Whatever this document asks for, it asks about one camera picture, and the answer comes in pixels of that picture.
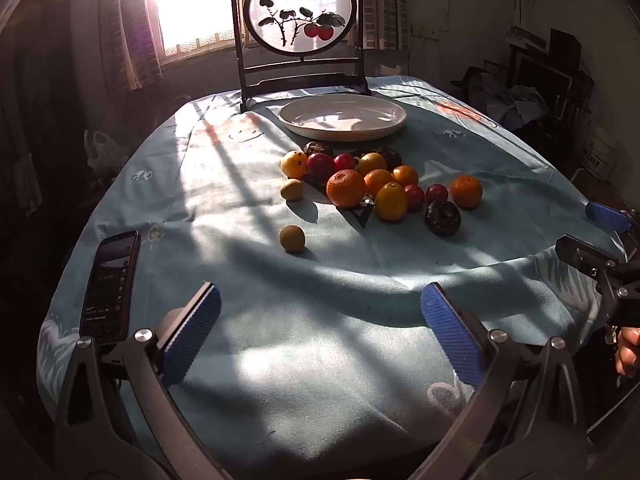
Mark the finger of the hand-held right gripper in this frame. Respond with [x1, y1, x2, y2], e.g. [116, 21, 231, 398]
[555, 234, 618, 281]
[586, 201, 640, 233]

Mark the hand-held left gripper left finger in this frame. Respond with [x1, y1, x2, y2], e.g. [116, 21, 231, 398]
[52, 282, 233, 480]

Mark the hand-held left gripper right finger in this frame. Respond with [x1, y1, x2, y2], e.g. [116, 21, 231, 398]
[407, 282, 588, 480]

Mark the dark mangosteen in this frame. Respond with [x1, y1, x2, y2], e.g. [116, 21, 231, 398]
[376, 147, 403, 171]
[425, 200, 462, 237]

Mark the large orange tangerine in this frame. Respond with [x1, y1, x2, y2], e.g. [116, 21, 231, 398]
[326, 169, 367, 210]
[450, 175, 484, 210]

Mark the tan longan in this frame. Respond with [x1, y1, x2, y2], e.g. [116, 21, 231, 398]
[279, 178, 305, 203]
[279, 225, 306, 254]

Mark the oval orange kumquat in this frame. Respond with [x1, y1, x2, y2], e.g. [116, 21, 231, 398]
[375, 182, 408, 222]

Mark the small orange tangerine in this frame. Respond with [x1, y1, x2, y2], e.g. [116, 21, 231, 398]
[363, 169, 395, 197]
[391, 165, 420, 188]

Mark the yellow-orange citrus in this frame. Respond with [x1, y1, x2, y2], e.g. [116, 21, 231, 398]
[357, 152, 388, 177]

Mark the small red apple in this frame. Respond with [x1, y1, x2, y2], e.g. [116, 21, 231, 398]
[306, 152, 336, 181]

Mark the white round plate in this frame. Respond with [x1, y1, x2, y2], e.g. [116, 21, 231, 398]
[278, 94, 408, 142]

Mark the person's right hand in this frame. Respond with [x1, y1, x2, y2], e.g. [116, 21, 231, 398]
[616, 327, 640, 378]

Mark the white bucket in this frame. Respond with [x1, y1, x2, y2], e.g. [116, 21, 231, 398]
[582, 127, 618, 178]

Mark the black smartphone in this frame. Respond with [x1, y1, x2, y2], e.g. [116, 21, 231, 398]
[79, 230, 142, 346]

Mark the light blue printed tablecloth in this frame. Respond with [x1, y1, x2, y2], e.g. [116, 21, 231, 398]
[37, 76, 628, 480]

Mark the pile of clothes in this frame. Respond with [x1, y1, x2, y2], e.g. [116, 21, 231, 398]
[452, 67, 551, 128]

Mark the stack of dark frames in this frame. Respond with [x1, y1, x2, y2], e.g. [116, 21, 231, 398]
[510, 27, 596, 126]

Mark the small yellow apple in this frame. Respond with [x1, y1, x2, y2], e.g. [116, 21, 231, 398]
[280, 150, 308, 179]

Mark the white plastic bag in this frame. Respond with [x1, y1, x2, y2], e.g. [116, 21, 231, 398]
[84, 130, 130, 173]

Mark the round painted screen stand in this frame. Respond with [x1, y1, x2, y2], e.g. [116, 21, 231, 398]
[229, 0, 373, 113]

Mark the checked curtain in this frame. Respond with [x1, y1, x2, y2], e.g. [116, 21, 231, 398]
[360, 0, 411, 51]
[100, 0, 163, 93]

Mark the bright window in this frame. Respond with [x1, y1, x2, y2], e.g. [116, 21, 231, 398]
[132, 0, 366, 61]

